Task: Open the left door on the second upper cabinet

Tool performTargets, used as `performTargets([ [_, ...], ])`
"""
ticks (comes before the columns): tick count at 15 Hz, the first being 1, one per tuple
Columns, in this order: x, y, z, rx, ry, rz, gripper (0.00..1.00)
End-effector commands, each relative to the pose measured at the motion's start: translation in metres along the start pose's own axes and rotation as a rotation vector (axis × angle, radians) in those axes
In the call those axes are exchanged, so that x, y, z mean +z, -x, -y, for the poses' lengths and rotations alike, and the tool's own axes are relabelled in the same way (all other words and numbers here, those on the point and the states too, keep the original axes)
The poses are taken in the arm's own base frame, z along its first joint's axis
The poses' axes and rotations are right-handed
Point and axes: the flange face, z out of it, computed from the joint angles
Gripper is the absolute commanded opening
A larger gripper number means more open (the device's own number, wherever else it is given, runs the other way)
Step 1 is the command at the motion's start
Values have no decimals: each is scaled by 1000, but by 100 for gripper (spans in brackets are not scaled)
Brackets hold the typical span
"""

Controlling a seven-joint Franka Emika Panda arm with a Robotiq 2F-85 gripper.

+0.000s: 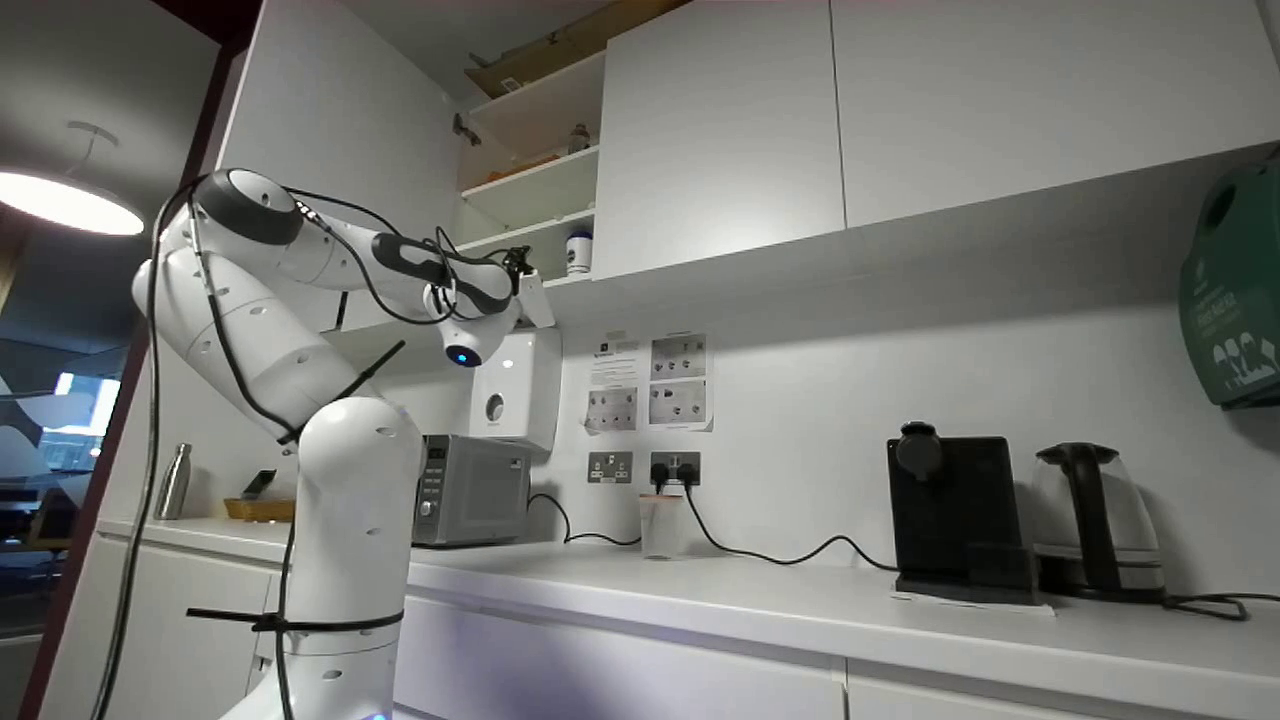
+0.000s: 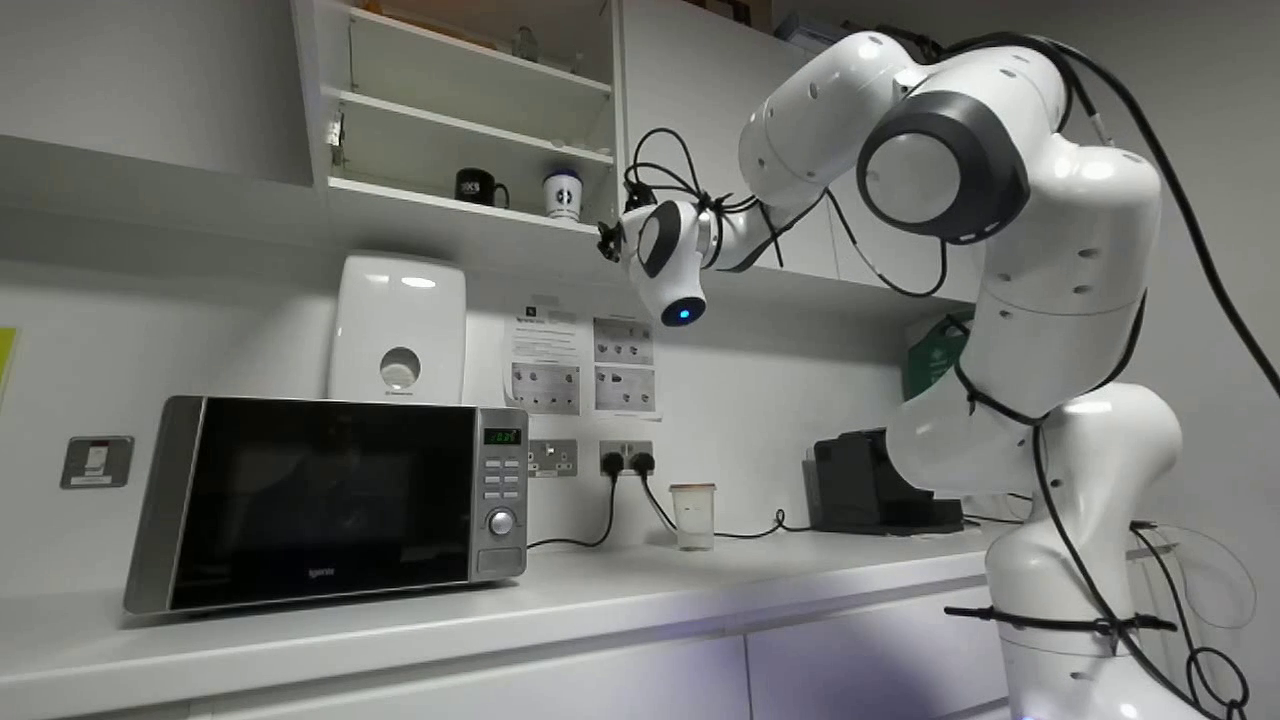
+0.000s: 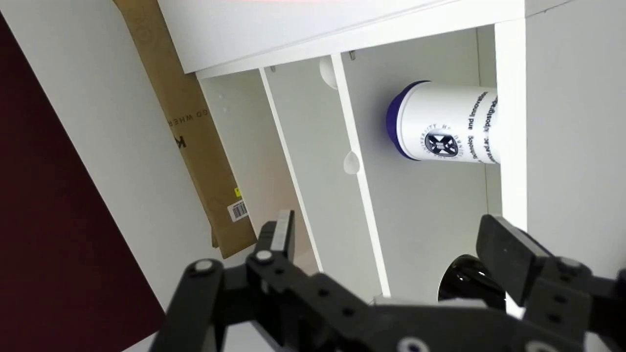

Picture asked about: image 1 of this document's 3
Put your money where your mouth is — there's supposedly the black microwave power cable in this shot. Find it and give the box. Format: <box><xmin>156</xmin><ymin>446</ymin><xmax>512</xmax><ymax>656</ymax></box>
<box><xmin>524</xmin><ymin>489</ymin><xmax>645</xmax><ymax>552</ymax></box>

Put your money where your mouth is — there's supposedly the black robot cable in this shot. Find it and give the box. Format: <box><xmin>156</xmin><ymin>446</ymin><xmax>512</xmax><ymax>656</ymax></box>
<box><xmin>87</xmin><ymin>173</ymin><xmax>524</xmax><ymax>720</ymax></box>

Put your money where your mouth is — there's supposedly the white kettle with black handle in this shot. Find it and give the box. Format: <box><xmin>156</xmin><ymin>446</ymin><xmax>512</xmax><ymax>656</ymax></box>
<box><xmin>1015</xmin><ymin>440</ymin><xmax>1166</xmax><ymax>605</ymax></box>

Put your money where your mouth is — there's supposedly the round ceiling lamp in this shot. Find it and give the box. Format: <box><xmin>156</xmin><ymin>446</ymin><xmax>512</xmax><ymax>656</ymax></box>
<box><xmin>0</xmin><ymin>115</ymin><xmax>149</xmax><ymax>241</ymax></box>

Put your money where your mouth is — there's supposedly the wooden tray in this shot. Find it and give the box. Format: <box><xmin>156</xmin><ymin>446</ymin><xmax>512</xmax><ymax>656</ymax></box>
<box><xmin>218</xmin><ymin>494</ymin><xmax>298</xmax><ymax>526</ymax></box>

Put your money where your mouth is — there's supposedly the black coffee machine cable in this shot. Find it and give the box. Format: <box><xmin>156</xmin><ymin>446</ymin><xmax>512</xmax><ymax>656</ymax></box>
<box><xmin>650</xmin><ymin>457</ymin><xmax>898</xmax><ymax>576</ymax></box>

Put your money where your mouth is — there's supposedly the silver wall switch plate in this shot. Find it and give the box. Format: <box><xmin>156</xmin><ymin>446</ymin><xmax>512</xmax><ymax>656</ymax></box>
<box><xmin>582</xmin><ymin>446</ymin><xmax>637</xmax><ymax>489</ymax></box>

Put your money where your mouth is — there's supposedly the white base cabinet unit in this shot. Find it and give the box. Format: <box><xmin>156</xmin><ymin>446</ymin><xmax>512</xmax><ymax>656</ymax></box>
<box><xmin>34</xmin><ymin>531</ymin><xmax>1280</xmax><ymax>720</ymax></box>

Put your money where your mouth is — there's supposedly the paper socket notice sign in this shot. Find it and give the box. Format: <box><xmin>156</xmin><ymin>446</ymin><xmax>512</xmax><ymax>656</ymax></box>
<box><xmin>581</xmin><ymin>330</ymin><xmax>645</xmax><ymax>440</ymax></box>
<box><xmin>645</xmin><ymin>330</ymin><xmax>714</xmax><ymax>430</ymax></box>

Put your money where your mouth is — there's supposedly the silver microwave oven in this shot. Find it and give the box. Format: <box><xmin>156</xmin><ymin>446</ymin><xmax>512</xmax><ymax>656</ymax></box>
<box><xmin>411</xmin><ymin>430</ymin><xmax>537</xmax><ymax>552</ymax></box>

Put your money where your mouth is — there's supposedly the black kettle cable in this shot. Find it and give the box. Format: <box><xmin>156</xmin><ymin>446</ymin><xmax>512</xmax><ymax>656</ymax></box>
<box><xmin>1156</xmin><ymin>587</ymin><xmax>1280</xmax><ymax>629</ymax></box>

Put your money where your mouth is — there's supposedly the white wall water heater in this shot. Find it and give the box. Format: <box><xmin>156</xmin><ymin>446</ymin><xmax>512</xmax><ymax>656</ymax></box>
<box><xmin>463</xmin><ymin>326</ymin><xmax>565</xmax><ymax>457</ymax></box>

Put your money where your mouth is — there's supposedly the black coffee machine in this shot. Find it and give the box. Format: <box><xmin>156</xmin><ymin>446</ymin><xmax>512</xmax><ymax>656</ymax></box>
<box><xmin>884</xmin><ymin>420</ymin><xmax>1055</xmax><ymax>607</ymax></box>

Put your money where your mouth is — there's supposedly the white jar with dark band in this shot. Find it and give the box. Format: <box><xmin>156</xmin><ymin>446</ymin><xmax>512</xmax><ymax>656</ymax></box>
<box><xmin>558</xmin><ymin>226</ymin><xmax>601</xmax><ymax>279</ymax></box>

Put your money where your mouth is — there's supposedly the silver double wall socket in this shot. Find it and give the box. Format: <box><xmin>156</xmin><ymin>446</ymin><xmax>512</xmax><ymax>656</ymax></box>
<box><xmin>647</xmin><ymin>446</ymin><xmax>704</xmax><ymax>489</ymax></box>

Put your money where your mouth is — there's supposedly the wooden board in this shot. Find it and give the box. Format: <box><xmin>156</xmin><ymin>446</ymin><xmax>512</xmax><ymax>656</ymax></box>
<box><xmin>463</xmin><ymin>0</ymin><xmax>693</xmax><ymax>98</ymax></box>

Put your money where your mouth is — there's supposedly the steel thermos bottle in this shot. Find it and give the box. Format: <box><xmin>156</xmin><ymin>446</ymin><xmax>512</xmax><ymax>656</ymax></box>
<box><xmin>150</xmin><ymin>440</ymin><xmax>194</xmax><ymax>522</ymax></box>

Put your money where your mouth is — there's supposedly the white cabinet carcass with shelves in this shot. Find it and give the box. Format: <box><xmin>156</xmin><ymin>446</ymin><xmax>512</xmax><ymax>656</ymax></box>
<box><xmin>454</xmin><ymin>53</ymin><xmax>606</xmax><ymax>290</ymax></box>

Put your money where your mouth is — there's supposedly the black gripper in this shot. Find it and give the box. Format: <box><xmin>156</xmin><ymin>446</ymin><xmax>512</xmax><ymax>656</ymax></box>
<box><xmin>429</xmin><ymin>252</ymin><xmax>520</xmax><ymax>325</ymax></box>

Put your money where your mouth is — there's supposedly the white cabinet door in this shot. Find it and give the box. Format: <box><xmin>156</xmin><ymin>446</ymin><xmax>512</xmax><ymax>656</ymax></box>
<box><xmin>827</xmin><ymin>0</ymin><xmax>1280</xmax><ymax>231</ymax></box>
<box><xmin>211</xmin><ymin>0</ymin><xmax>469</xmax><ymax>371</ymax></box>
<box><xmin>593</xmin><ymin>0</ymin><xmax>850</xmax><ymax>283</ymax></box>

